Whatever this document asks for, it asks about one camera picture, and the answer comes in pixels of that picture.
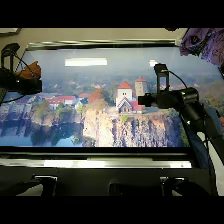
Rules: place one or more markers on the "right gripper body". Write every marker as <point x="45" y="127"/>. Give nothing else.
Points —
<point x="148" y="100"/>

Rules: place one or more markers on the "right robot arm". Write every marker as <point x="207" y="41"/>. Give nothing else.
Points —
<point x="191" y="106"/>

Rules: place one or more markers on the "purple patterned garment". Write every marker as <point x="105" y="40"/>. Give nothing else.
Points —
<point x="203" y="43"/>

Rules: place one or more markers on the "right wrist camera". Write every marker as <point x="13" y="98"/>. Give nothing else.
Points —
<point x="161" y="71"/>

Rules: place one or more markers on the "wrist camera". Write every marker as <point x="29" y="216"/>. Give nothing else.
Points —
<point x="6" y="53"/>
<point x="161" y="71"/>

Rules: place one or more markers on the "silver frame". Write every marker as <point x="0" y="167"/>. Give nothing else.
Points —
<point x="100" y="163"/>

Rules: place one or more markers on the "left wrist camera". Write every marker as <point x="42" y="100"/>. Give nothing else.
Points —
<point x="6" y="53"/>

